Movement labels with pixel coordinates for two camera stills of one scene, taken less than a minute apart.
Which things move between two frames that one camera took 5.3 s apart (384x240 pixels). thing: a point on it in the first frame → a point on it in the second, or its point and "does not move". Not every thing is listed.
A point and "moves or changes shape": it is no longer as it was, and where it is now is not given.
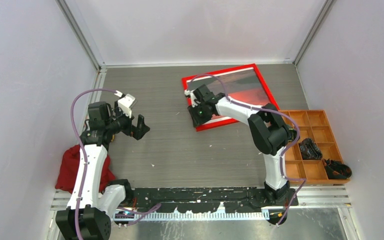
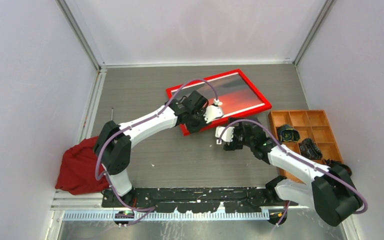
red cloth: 70,164 does not move
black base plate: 209,200 does not move
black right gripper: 197,121 → 234,145
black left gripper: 138,131 → 192,129
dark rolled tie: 309,150 does not move
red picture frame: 243,84 moves or changes shape
